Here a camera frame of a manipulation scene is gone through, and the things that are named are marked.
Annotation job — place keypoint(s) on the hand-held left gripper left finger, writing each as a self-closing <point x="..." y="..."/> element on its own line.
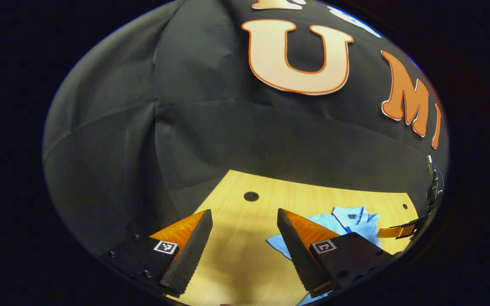
<point x="192" y="250"/>

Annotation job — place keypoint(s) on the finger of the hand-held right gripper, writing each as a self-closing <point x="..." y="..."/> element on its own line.
<point x="396" y="231"/>

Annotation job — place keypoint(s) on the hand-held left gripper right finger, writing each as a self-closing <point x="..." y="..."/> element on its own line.
<point x="296" y="250"/>

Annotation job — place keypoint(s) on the light blue T-shirt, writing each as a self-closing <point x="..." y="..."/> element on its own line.
<point x="323" y="223"/>

